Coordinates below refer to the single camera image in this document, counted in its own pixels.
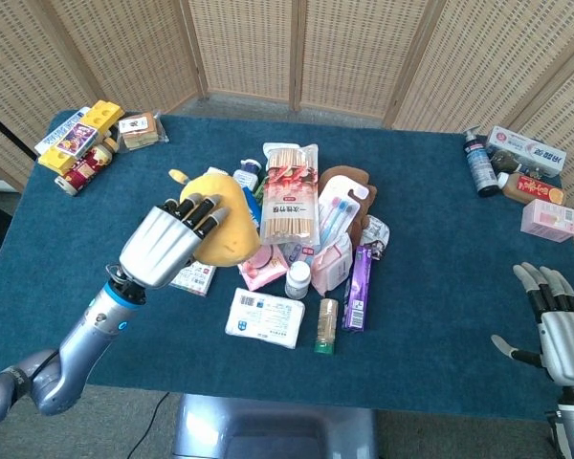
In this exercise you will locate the yellow cheese-shaped box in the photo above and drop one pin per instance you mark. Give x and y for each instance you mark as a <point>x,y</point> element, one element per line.
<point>106,114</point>

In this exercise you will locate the white bottle blue cap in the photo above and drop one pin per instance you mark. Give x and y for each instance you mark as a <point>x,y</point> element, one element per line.
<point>248,174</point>

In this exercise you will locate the small clear clips packet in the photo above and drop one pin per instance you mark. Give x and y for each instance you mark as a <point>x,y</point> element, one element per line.
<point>299,252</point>

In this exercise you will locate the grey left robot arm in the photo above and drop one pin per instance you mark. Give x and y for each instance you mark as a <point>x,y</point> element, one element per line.
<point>81,344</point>

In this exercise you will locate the white toothpaste box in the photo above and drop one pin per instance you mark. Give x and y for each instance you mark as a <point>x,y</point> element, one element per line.
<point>526,150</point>

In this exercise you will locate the pink tissue packet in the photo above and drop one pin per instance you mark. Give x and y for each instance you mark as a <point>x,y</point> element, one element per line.
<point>332,268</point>

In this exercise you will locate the yellow plush toy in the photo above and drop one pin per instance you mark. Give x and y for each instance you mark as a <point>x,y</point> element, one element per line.
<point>234,229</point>

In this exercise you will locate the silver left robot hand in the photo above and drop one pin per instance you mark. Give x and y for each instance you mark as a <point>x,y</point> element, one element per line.
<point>158,244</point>

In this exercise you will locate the toothpick bottle green cap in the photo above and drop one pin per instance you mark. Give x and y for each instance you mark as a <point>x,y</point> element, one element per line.
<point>326,327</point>

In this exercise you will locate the white blue long box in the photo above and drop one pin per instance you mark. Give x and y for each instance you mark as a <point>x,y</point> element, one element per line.
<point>55,136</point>

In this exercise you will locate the toothbrush blister pack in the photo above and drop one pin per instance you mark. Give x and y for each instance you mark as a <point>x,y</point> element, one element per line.
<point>339,203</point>

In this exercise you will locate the pink flat packet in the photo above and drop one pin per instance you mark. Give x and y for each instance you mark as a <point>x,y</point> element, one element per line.
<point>265,268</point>

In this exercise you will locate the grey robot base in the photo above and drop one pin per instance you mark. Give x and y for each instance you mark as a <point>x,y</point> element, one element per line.
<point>272,425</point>

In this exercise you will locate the pink box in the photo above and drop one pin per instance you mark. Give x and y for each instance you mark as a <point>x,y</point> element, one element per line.
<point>549,221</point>

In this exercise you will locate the red label jar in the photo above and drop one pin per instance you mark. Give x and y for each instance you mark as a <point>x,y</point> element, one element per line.
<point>88,167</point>

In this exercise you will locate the bamboo chopsticks pack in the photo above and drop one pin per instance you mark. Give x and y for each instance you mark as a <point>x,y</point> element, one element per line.
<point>291,196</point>

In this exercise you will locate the silver foil packet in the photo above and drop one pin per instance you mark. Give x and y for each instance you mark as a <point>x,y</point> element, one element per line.
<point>375,234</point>

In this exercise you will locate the purple card box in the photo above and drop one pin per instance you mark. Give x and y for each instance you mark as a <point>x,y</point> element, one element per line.
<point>79,138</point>

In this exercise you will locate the blue cookie packet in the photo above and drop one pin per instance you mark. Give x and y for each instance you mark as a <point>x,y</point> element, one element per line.
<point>252,205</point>

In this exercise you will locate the white tissue package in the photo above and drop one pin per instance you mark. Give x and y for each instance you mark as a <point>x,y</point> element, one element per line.
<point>265,318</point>

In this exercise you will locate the wicker folding screen panel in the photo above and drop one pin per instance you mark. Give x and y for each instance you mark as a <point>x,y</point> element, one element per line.
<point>488,57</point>
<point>363,52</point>
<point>244,48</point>
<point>569,119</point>
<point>134,48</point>
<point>14,57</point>

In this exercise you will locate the blue carpet table cover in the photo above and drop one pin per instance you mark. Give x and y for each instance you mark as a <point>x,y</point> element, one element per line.
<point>435,296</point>

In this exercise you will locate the white red flat box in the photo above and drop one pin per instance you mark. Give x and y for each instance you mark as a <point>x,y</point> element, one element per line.
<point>196,277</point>

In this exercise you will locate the brown drink bottle red label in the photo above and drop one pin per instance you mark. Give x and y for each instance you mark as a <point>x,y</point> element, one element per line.
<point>531,189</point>

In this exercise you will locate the dark green round object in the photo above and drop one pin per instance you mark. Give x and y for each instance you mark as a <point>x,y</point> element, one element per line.
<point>504,162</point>

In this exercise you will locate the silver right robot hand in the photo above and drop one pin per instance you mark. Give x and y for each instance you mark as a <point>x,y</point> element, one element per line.
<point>567,344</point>

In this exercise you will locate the white pill bottle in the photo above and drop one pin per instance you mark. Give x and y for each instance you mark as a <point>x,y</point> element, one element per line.
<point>297,282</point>

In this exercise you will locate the wrapped sandwich package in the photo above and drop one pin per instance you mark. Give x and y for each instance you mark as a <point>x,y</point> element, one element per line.
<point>141,131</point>

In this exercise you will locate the purple long box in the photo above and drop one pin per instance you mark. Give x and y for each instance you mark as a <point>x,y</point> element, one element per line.
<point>359,291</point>

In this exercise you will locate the dark blue pump bottle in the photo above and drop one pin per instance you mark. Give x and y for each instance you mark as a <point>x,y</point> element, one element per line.
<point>480,165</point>

